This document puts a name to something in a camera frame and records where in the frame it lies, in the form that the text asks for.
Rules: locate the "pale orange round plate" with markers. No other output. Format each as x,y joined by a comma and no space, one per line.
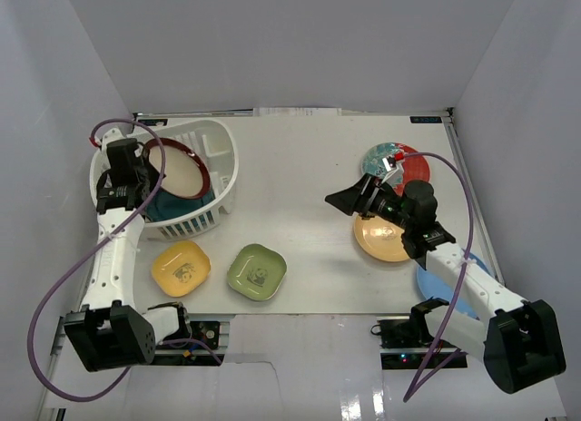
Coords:
381,239

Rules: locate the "light blue plate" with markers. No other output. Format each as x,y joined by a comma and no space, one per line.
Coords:
431,286

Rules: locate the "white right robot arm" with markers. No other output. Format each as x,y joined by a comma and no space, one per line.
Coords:
517,340

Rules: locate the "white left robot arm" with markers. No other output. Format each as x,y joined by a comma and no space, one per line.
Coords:
108,332

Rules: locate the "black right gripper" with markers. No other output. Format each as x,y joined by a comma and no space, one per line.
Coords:
360,198

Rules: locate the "white plastic dish bin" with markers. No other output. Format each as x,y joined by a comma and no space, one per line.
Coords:
212,141

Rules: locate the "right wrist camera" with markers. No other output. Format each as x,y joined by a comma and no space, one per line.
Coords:
393,165

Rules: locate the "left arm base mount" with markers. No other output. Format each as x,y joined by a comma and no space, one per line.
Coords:
200,344

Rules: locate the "yellow square panda dish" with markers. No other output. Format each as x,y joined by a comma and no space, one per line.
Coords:
181,269

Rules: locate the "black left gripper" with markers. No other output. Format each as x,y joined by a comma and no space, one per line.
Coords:
148,180

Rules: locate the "teal scalloped plate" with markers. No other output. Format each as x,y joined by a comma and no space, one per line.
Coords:
165,206

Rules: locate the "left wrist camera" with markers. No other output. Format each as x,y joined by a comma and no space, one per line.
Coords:
113,135

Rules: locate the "green square panda dish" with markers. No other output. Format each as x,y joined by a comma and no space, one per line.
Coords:
257,272

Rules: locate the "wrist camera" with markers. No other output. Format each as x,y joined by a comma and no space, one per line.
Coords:
393,165
113,135

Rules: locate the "red and teal floral plate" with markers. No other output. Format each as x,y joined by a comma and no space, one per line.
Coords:
414,168

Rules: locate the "dark red rimmed plate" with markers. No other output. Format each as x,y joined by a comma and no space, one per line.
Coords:
185,174

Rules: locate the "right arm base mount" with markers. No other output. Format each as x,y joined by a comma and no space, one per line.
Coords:
399,350

